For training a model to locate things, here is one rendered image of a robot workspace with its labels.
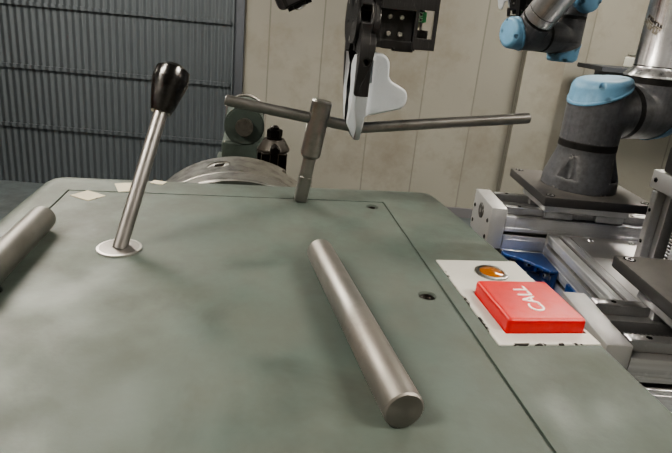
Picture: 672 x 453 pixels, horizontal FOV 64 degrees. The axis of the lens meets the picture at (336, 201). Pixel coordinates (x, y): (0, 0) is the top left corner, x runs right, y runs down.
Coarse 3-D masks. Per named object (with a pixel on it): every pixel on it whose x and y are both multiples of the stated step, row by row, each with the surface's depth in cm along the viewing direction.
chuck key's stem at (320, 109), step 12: (312, 108) 57; (324, 108) 57; (312, 120) 57; (324, 120) 57; (312, 132) 58; (324, 132) 58; (312, 144) 58; (312, 156) 59; (312, 168) 60; (300, 180) 60; (300, 192) 60
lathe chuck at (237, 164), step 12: (228, 156) 84; (192, 168) 81; (204, 168) 79; (216, 168) 78; (228, 168) 78; (240, 168) 78; (252, 168) 79; (264, 168) 81; (276, 168) 84; (168, 180) 83; (180, 180) 77; (276, 180) 78; (288, 180) 81
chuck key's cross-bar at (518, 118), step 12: (228, 96) 56; (240, 108) 57; (252, 108) 57; (264, 108) 57; (276, 108) 57; (288, 108) 57; (300, 120) 58; (336, 120) 58; (396, 120) 59; (408, 120) 59; (420, 120) 59; (432, 120) 59; (444, 120) 60; (456, 120) 60; (468, 120) 60; (480, 120) 60; (492, 120) 60; (504, 120) 60; (516, 120) 60; (528, 120) 61; (372, 132) 59
